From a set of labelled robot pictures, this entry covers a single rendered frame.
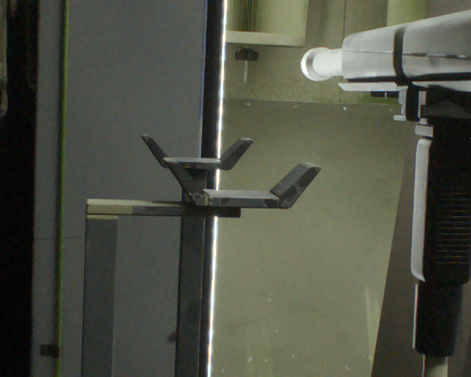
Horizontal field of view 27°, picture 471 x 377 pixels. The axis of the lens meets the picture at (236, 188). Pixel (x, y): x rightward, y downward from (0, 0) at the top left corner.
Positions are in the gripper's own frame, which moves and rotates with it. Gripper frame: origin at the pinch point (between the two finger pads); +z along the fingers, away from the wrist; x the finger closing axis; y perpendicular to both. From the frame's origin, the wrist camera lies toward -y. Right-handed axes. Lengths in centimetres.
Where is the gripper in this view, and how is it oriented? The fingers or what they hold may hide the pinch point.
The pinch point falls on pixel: (433, 99)
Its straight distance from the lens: 62.9
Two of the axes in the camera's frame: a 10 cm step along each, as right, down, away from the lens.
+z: -9.9, -0.3, -1.6
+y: -0.5, 9.9, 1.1
